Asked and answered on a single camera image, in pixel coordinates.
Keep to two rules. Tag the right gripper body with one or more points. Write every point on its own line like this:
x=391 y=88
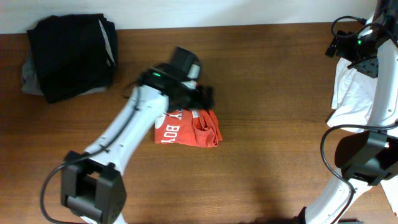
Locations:
x=337 y=48

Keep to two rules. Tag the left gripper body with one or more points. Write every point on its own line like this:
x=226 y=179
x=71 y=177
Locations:
x=201 y=97

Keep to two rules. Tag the red t-shirt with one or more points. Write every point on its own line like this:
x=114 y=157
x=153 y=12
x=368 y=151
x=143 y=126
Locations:
x=198 y=128

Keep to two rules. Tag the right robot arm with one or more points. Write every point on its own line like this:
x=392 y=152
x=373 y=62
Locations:
x=365 y=159

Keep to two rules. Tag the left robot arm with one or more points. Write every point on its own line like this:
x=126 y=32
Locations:
x=92 y=184

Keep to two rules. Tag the white t-shirt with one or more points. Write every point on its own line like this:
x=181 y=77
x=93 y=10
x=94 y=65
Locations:
x=359 y=100

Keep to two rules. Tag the black folded garment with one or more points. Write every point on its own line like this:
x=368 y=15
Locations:
x=75 y=33

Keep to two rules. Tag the grey folded garment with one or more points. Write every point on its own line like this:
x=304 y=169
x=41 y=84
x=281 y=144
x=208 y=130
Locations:
x=30 y=81

